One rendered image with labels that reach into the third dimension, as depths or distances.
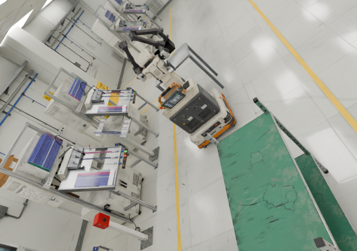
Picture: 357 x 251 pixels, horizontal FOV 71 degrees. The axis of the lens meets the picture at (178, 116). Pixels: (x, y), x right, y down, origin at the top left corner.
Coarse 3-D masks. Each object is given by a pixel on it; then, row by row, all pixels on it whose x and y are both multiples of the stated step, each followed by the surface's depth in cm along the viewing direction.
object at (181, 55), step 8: (184, 48) 370; (176, 56) 376; (184, 56) 354; (192, 56) 352; (176, 64) 359; (200, 64) 359; (208, 72) 368; (216, 72) 420; (216, 80) 377; (160, 88) 376
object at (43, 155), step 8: (40, 136) 340; (48, 136) 339; (40, 144) 323; (48, 144) 332; (56, 144) 341; (32, 152) 316; (40, 152) 317; (48, 152) 325; (56, 152) 334; (32, 160) 304; (40, 160) 311; (48, 160) 319; (40, 168) 309; (48, 168) 313
